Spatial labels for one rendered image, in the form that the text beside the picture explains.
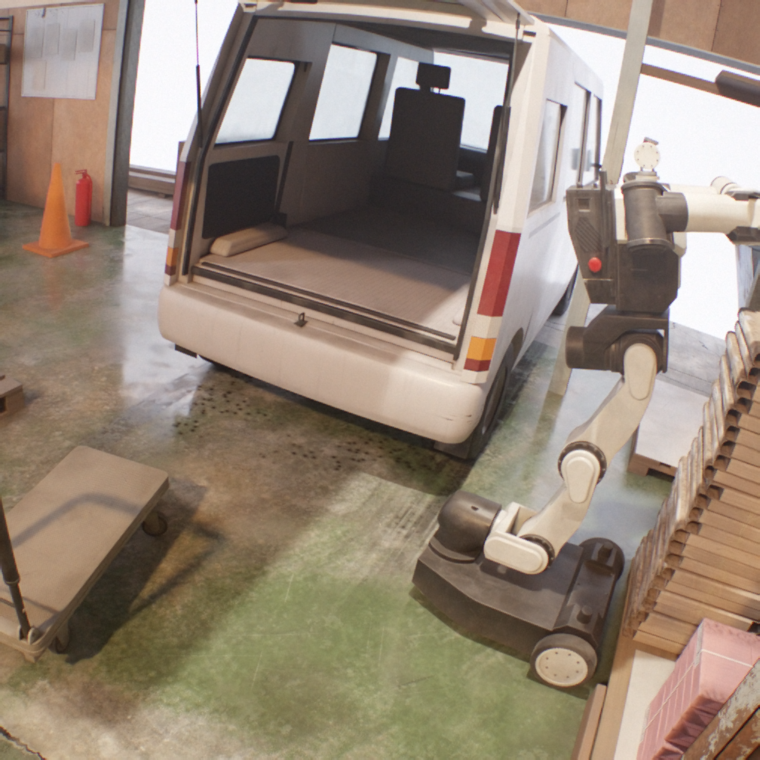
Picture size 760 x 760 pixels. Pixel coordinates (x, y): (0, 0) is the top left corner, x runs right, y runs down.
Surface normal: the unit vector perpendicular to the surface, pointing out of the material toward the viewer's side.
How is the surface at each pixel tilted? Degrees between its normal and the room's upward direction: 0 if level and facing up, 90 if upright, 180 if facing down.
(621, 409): 113
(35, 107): 90
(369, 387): 88
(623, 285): 99
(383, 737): 0
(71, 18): 90
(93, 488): 0
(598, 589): 0
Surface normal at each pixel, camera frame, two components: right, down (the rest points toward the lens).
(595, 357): -0.39, 0.67
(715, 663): 0.15, -0.88
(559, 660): -0.47, 0.33
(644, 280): -0.35, 0.52
